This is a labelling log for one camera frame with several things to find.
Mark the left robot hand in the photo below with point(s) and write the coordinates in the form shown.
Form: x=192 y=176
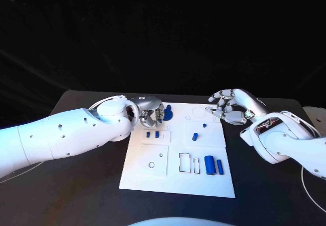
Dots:
x=148 y=106

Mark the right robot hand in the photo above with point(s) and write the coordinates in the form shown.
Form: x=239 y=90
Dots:
x=244 y=104

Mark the blue gear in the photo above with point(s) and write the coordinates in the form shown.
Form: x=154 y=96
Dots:
x=167 y=113

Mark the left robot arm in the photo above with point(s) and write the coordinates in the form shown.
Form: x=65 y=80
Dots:
x=50 y=134

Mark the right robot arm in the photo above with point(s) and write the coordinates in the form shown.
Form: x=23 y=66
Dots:
x=287 y=141

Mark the white task board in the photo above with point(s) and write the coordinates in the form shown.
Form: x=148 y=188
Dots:
x=177 y=159

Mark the small blue block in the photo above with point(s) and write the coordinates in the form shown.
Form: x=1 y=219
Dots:
x=157 y=134
x=147 y=134

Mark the thin long blue cylinder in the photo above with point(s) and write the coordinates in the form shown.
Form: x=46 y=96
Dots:
x=219 y=167

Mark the large blue cylinder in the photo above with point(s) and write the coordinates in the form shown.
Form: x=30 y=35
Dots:
x=209 y=165

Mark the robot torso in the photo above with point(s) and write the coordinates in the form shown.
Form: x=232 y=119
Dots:
x=177 y=222

